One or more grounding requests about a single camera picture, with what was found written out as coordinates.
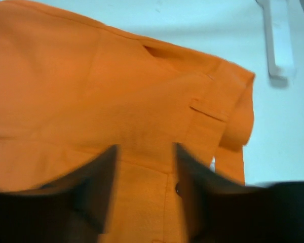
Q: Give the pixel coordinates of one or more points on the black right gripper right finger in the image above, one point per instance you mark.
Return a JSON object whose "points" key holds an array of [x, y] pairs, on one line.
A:
{"points": [[219, 210]]}

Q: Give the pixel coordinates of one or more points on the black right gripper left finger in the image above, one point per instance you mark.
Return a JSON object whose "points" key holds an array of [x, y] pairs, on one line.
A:
{"points": [[72, 208]]}

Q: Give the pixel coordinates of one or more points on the orange trousers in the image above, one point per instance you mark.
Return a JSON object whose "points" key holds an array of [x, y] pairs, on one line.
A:
{"points": [[71, 86]]}

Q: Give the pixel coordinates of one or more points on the white garment rack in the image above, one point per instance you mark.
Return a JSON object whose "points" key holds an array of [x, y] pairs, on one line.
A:
{"points": [[277, 38]]}

